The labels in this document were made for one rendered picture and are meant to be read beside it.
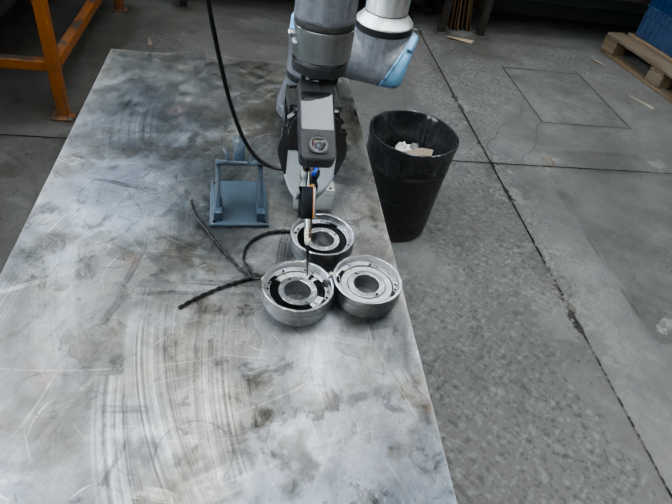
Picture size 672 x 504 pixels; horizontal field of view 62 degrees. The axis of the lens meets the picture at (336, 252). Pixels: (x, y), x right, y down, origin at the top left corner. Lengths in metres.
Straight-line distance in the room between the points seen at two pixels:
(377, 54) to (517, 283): 1.31
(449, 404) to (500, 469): 0.23
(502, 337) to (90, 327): 1.49
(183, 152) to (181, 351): 0.49
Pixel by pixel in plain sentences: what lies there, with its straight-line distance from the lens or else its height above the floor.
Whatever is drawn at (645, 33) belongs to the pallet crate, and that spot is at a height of 0.19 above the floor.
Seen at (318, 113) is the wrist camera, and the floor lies 1.08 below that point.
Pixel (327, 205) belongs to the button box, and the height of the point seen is 0.81.
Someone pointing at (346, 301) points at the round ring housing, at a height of 0.83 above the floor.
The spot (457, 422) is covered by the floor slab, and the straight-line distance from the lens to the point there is 1.76.
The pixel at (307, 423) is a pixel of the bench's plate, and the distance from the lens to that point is 0.72.
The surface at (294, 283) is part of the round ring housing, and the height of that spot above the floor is 0.82.
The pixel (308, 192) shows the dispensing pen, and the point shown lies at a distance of 0.81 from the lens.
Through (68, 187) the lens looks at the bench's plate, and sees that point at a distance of 1.08.
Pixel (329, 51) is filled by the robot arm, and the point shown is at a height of 1.16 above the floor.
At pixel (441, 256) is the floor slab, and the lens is 2.24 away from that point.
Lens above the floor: 1.42
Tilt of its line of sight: 41 degrees down
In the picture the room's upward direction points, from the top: 10 degrees clockwise
